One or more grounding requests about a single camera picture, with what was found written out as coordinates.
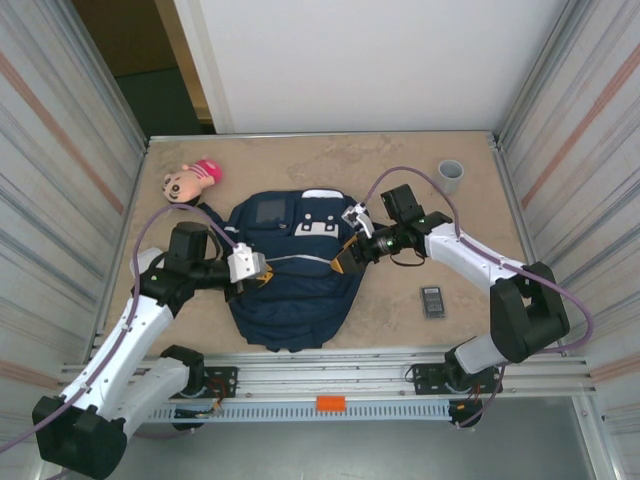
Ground cartoon boy plush doll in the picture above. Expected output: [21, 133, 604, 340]
[160, 156, 225, 206]

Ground white slotted cable duct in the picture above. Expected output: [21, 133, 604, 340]
[144, 402, 454, 424]

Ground beige door jamb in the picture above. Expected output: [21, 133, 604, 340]
[153, 0, 214, 124]

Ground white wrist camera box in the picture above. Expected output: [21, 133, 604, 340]
[227, 243, 269, 281]
[340, 202, 375, 240]

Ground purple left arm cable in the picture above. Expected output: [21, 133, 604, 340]
[0, 205, 246, 471]

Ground navy blue backpack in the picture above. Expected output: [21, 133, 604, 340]
[197, 187, 369, 354]

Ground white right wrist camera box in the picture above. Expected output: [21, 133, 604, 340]
[340, 202, 375, 240]

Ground red and black wires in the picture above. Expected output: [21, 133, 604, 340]
[209, 379, 236, 416]
[452, 382, 489, 416]

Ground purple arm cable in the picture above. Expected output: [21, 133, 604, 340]
[0, 205, 246, 471]
[357, 166, 595, 429]

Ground black pocket calculator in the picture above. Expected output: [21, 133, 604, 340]
[418, 285, 449, 320]

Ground aluminium mounting rail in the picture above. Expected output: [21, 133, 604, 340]
[54, 349, 599, 404]

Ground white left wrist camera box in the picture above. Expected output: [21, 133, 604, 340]
[227, 243, 269, 281]

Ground grey plastic cup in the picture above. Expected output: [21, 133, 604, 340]
[437, 158, 466, 196]

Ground aluminium table edge profile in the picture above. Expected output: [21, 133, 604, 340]
[145, 130, 501, 148]

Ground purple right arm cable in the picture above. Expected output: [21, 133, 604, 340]
[357, 166, 595, 429]

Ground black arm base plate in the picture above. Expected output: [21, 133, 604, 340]
[148, 366, 239, 400]
[412, 362, 503, 396]

